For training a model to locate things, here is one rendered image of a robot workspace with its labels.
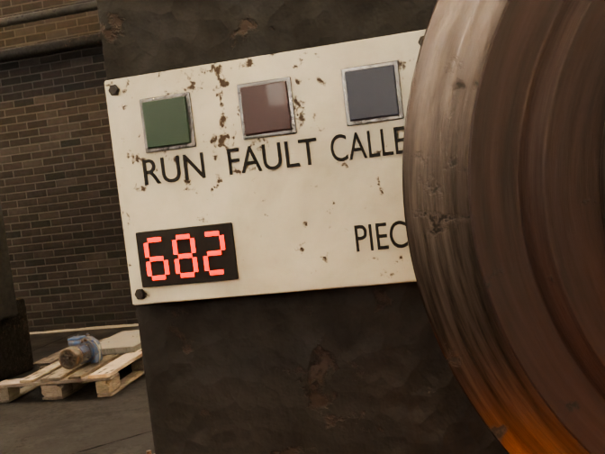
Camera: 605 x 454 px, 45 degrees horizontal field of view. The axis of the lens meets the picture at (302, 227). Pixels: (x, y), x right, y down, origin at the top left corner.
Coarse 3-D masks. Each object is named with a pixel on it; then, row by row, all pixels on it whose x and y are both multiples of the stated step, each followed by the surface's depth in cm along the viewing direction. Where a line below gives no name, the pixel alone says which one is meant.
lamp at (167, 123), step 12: (180, 96) 56; (144, 108) 57; (156, 108) 56; (168, 108) 56; (180, 108) 56; (144, 120) 57; (156, 120) 57; (168, 120) 56; (180, 120) 56; (156, 132) 57; (168, 132) 56; (180, 132) 56; (156, 144) 57; (168, 144) 56
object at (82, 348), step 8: (80, 336) 479; (88, 336) 492; (72, 344) 474; (80, 344) 475; (88, 344) 483; (96, 344) 477; (64, 352) 465; (72, 352) 465; (80, 352) 469; (88, 352) 480; (96, 352) 488; (64, 360) 470; (72, 360) 465; (80, 360) 468; (88, 360) 485; (96, 360) 488; (72, 368) 466
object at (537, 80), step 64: (512, 0) 37; (576, 0) 35; (512, 64) 37; (576, 64) 34; (512, 128) 37; (576, 128) 34; (512, 192) 37; (576, 192) 35; (512, 256) 38; (576, 256) 35; (512, 320) 38; (576, 320) 35; (576, 384) 37
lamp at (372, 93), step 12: (348, 72) 53; (360, 72) 53; (372, 72) 53; (384, 72) 52; (348, 84) 53; (360, 84) 53; (372, 84) 53; (384, 84) 53; (348, 96) 53; (360, 96) 53; (372, 96) 53; (384, 96) 53; (396, 96) 52; (348, 108) 53; (360, 108) 53; (372, 108) 53; (384, 108) 53; (396, 108) 52
